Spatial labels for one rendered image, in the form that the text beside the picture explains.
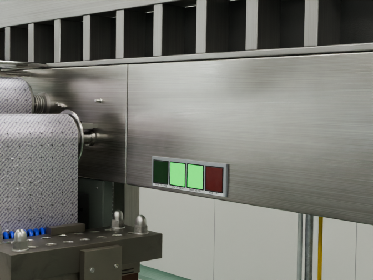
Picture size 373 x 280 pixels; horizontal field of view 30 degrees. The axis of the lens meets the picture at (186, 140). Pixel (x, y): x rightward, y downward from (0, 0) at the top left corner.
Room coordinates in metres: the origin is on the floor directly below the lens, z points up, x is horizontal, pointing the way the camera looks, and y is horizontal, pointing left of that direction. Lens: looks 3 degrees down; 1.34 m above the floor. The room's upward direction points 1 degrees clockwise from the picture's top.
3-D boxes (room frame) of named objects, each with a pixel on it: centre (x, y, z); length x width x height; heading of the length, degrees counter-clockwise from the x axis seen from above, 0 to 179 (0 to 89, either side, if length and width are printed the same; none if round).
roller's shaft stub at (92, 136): (1.82, 0.28, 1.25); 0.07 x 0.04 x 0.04; 131
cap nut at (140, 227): (1.67, 0.11, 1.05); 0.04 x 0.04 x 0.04
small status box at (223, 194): (1.55, 0.00, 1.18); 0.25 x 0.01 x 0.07; 41
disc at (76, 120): (1.79, 0.31, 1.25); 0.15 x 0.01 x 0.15; 41
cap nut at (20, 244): (1.46, 0.35, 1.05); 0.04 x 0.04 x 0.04
